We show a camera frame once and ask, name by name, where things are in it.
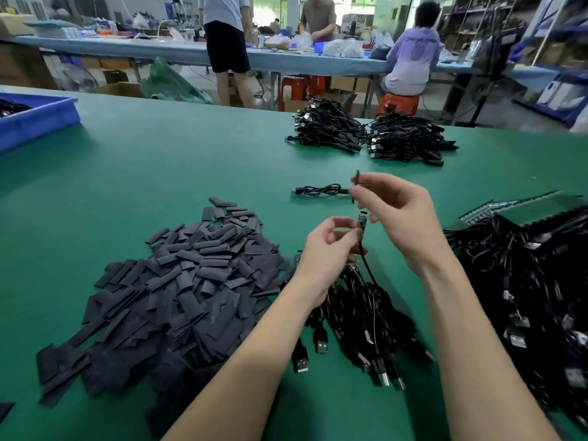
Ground blue metal shelving rack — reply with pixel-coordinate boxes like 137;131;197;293
514;0;588;129

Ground open cardboard box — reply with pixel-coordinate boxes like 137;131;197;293
96;81;143;97

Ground joined bunch of black cables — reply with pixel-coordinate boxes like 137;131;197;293
289;257;435;391

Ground person's left hand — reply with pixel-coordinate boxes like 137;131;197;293
289;216;367;304

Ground bundle of black cables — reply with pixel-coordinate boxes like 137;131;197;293
366;107;458;167
285;96;369;154

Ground pile of black sleeve strips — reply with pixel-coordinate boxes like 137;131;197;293
35;196;293;437

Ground long blue work table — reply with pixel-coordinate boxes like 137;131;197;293
0;34;562;92

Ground brown cardboard box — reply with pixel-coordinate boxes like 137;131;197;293
312;87;358;116

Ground person's right forearm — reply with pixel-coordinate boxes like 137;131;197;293
418;252;562;441

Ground black tripod stand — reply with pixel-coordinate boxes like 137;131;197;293
445;4;516;125

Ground red plastic stool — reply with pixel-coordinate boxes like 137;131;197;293
278;75;314;113

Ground green circuit board panel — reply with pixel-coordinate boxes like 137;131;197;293
459;190;562;226

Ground person's right hand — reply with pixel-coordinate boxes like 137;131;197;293
349;172;451;276

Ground orange plastic stool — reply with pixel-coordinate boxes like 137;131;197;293
377;91;421;118

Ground large pile of black cables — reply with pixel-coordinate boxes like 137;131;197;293
445;202;588;432

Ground black usb cable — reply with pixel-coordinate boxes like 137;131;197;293
292;183;352;198
353;208;380;285

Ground person's left forearm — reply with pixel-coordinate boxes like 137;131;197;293
164;284;341;441

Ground green plastic bag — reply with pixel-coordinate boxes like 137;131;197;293
140;56;214;105

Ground blue plastic bin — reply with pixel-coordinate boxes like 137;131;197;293
0;91;81;154

